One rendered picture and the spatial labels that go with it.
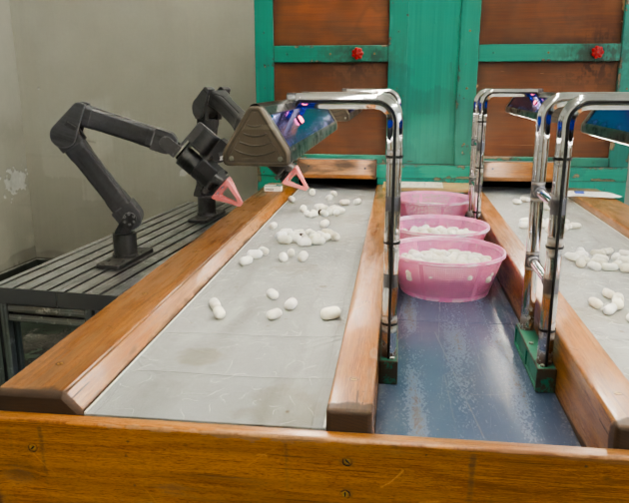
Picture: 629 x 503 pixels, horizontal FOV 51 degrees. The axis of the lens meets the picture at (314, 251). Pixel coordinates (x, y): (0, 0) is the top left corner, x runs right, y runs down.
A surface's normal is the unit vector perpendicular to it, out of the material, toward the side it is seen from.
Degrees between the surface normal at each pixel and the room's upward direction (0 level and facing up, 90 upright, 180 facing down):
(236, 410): 0
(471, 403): 0
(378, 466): 90
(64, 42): 90
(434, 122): 90
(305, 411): 0
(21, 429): 90
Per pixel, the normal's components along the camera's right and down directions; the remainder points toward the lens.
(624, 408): 0.00, -0.97
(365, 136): -0.12, 0.24
